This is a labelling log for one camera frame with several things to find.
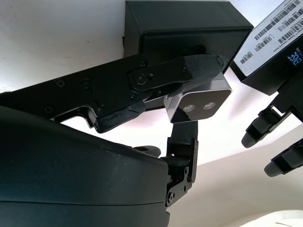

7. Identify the black camera box base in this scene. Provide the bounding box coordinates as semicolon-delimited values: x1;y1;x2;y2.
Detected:
122;0;254;71

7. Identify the black box lid with label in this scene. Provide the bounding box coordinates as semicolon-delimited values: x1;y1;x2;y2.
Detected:
232;0;303;96

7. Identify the small silver depth camera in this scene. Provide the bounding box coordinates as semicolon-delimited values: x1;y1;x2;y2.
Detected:
163;72;232;124

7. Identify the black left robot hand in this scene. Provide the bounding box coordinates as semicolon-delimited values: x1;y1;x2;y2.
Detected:
241;67;303;178

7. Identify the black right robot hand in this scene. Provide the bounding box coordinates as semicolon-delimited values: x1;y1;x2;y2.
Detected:
0;53;227;227

